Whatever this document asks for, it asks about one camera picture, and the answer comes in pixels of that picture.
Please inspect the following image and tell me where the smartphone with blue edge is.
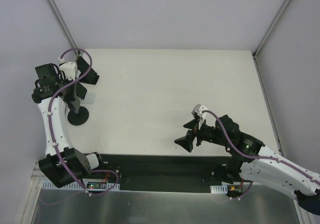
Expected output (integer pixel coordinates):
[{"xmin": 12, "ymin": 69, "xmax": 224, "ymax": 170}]
[{"xmin": 68, "ymin": 83, "xmax": 81, "ymax": 115}]

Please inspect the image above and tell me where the white folding phone stand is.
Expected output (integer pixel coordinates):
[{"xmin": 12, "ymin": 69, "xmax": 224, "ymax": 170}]
[{"xmin": 81, "ymin": 92, "xmax": 96, "ymax": 104}]

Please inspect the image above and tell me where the black round-base clamp stand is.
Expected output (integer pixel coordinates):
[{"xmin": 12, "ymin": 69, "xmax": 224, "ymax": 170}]
[{"xmin": 67, "ymin": 106, "xmax": 90, "ymax": 126}]

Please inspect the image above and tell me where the black smartphone with teal edge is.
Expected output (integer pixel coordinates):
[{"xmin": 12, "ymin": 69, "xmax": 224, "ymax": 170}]
[{"xmin": 75, "ymin": 82, "xmax": 87, "ymax": 100}]

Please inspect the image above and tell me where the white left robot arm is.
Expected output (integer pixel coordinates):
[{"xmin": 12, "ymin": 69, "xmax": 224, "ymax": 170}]
[{"xmin": 31, "ymin": 60, "xmax": 106, "ymax": 188}]

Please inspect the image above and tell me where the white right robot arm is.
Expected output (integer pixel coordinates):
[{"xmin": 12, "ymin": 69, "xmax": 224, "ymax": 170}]
[{"xmin": 174, "ymin": 114, "xmax": 320, "ymax": 215}]

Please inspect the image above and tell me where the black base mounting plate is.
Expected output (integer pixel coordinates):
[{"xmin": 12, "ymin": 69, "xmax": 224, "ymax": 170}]
[{"xmin": 90, "ymin": 154, "xmax": 242, "ymax": 193}]

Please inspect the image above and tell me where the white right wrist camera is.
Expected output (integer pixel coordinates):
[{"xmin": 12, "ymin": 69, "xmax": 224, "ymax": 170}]
[{"xmin": 191, "ymin": 104, "xmax": 209, "ymax": 129}]

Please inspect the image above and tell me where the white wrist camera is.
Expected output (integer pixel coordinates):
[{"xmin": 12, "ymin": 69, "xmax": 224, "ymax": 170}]
[
  {"xmin": 59, "ymin": 58, "xmax": 81, "ymax": 81},
  {"xmin": 191, "ymin": 104, "xmax": 209, "ymax": 129}
]

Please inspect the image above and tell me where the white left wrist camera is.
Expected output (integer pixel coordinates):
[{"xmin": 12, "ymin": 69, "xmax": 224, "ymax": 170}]
[{"xmin": 59, "ymin": 58, "xmax": 81, "ymax": 81}]

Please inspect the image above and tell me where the white slotted cable duct right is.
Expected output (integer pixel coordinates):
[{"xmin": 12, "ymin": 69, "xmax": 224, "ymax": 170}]
[{"xmin": 210, "ymin": 184, "xmax": 228, "ymax": 195}]

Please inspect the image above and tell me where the white slotted cable duct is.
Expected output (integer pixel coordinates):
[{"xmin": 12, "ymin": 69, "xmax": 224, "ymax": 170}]
[
  {"xmin": 210, "ymin": 184, "xmax": 228, "ymax": 195},
  {"xmin": 42, "ymin": 180, "xmax": 120, "ymax": 192}
]

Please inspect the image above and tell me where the aluminium frame rail left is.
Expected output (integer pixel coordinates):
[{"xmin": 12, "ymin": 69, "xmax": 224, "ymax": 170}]
[{"xmin": 45, "ymin": 0, "xmax": 78, "ymax": 48}]

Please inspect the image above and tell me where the aluminium frame rail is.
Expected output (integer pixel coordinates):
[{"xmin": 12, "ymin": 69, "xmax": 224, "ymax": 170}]
[
  {"xmin": 45, "ymin": 0, "xmax": 78, "ymax": 48},
  {"xmin": 252, "ymin": 0, "xmax": 293, "ymax": 60}
]

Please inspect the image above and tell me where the white slotted cable duct left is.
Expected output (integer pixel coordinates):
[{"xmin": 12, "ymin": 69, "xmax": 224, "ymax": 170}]
[{"xmin": 42, "ymin": 180, "xmax": 120, "ymax": 192}]

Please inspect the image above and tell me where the aluminium frame rail right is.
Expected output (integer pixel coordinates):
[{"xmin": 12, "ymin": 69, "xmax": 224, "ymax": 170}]
[{"xmin": 252, "ymin": 0, "xmax": 293, "ymax": 60}]

